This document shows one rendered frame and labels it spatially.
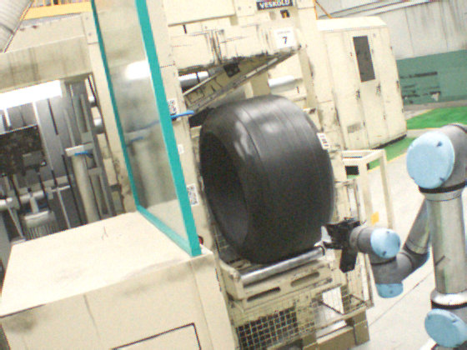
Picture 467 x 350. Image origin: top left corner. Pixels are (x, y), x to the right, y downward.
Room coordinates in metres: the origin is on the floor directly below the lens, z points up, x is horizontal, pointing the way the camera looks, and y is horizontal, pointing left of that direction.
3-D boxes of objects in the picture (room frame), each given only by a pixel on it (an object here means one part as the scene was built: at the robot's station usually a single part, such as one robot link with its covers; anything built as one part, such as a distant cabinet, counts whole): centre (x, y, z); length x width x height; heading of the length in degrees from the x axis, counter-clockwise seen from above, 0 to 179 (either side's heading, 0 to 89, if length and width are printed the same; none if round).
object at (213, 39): (2.14, -0.06, 1.71); 0.61 x 0.25 x 0.15; 110
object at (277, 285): (1.69, -0.09, 0.83); 0.36 x 0.09 x 0.06; 110
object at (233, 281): (1.76, 0.12, 0.90); 0.40 x 0.03 x 0.10; 20
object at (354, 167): (4.11, -0.94, 0.40); 0.60 x 0.35 x 0.80; 39
